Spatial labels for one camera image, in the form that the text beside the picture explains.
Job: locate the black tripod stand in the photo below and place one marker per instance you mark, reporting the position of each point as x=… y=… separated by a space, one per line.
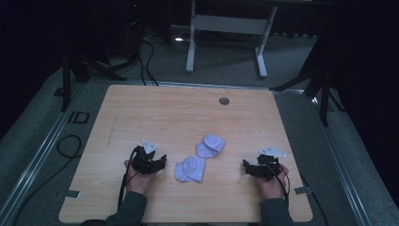
x=66 y=81
x=324 y=94

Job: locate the metal floor rail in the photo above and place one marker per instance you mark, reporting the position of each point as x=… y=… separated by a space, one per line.
x=40 y=153
x=342 y=175

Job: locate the person's right hand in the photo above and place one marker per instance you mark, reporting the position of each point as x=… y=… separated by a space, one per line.
x=274 y=188

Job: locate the white desk frame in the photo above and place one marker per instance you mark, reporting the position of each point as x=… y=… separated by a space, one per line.
x=230 y=24

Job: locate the grey table grommet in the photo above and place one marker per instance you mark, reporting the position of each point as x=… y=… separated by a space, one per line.
x=224 y=101

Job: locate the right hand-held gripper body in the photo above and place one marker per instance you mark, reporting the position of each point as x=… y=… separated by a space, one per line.
x=268 y=166

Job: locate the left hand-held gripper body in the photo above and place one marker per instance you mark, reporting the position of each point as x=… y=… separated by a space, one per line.
x=143 y=163

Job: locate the person's left hand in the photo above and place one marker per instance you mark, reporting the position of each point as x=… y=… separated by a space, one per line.
x=138 y=183

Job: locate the black tape floor marks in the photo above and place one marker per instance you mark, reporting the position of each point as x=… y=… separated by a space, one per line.
x=78 y=117

